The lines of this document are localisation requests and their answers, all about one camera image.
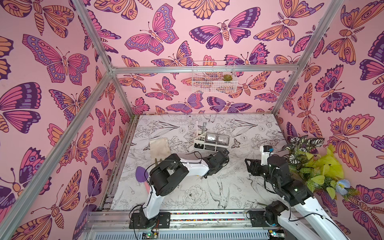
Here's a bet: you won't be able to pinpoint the pink cylindrical object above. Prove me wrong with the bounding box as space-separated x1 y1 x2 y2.
144 182 151 194

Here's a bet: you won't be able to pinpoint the smoky clear cup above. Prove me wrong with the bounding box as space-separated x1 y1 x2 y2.
217 135 230 146
205 133 218 144

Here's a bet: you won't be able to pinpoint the grey toothbrush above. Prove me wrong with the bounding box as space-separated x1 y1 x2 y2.
201 122 207 135

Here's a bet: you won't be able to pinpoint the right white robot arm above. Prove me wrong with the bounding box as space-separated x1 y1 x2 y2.
245 155 348 240

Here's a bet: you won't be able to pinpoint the beige gardening glove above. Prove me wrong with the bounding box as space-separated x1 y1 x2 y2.
150 138 171 165

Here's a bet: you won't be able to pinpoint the cream toothbrush holder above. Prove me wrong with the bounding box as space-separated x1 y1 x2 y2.
194 132 231 152

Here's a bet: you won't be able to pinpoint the smoky clear cup right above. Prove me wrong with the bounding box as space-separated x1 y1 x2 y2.
217 135 230 146

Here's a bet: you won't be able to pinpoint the smoky clear cup left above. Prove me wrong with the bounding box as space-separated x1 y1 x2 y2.
205 133 218 144

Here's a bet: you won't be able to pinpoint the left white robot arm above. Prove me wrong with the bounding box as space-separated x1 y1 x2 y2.
129 149 230 230

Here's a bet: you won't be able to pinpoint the purple egg-shaped sponge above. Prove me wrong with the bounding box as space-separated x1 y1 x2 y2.
135 166 149 183

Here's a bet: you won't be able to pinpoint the artificial plant bouquet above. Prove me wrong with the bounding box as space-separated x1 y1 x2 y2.
282 136 360 200

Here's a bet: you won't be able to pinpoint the small green succulent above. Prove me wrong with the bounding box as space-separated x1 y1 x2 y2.
222 74 233 82

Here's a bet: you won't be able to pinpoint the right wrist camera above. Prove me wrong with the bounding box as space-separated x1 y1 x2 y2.
260 145 274 166

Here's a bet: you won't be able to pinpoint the white wire basket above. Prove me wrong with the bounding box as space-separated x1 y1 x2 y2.
190 65 238 95

